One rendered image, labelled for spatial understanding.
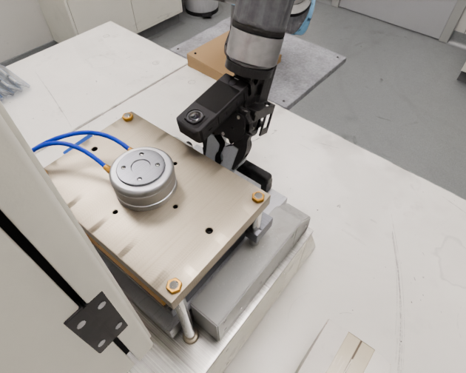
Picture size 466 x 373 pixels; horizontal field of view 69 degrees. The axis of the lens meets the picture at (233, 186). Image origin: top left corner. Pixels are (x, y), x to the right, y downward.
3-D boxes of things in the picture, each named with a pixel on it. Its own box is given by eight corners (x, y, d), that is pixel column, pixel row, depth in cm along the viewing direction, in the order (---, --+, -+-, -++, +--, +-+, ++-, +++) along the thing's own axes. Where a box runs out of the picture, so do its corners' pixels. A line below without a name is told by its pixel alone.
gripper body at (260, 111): (267, 137, 59) (288, 67, 52) (238, 151, 52) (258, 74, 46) (232, 119, 62) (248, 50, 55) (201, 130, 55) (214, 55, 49)
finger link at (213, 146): (232, 174, 64) (243, 129, 59) (212, 185, 60) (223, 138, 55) (220, 166, 65) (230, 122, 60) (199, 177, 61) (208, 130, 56)
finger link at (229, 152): (245, 182, 63) (258, 138, 58) (226, 194, 59) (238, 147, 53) (232, 174, 64) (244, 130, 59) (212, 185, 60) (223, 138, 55)
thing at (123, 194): (143, 375, 39) (111, 345, 29) (2, 229, 51) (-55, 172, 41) (265, 232, 51) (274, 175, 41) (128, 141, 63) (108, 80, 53)
